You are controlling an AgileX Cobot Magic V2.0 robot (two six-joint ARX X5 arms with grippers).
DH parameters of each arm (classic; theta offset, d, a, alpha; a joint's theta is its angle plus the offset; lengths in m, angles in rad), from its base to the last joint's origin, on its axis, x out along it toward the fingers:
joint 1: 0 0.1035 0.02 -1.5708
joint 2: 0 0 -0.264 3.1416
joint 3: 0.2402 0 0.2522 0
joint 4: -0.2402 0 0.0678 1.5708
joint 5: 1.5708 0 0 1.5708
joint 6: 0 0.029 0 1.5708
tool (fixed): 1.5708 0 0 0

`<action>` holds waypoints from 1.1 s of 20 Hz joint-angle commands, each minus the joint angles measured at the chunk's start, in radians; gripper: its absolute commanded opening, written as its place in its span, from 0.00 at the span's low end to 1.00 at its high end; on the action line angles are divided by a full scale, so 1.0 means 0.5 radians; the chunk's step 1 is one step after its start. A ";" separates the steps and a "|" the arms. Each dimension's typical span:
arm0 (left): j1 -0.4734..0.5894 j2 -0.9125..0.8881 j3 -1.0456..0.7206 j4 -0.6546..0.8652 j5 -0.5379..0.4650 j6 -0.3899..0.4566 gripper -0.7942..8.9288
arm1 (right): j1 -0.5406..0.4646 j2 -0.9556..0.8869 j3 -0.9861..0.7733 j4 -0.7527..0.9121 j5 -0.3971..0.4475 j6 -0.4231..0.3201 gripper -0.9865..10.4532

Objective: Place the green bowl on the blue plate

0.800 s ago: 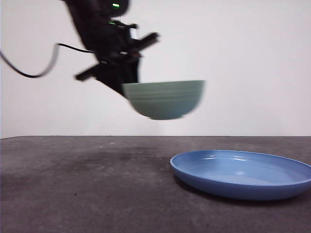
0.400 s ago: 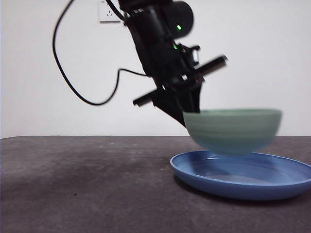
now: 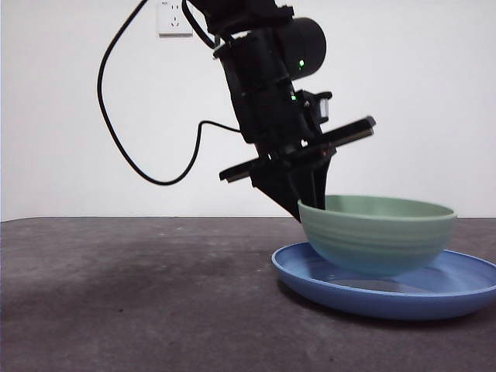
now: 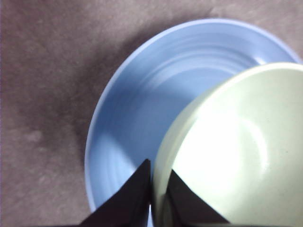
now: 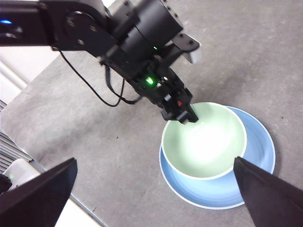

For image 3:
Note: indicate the blue plate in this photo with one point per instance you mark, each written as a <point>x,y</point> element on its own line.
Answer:
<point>372,306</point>

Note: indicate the green ribbed bowl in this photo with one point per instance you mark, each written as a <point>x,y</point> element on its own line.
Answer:
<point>379,240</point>

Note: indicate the white wall socket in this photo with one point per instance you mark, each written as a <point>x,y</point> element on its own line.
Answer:
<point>170,23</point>

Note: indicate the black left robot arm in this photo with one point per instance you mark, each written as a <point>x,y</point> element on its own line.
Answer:
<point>263,66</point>

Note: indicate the pale grey left wrist camera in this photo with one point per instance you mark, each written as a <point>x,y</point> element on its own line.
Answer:
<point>322,108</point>

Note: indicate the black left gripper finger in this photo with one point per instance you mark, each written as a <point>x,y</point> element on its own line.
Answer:
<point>286,190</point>
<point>321,182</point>

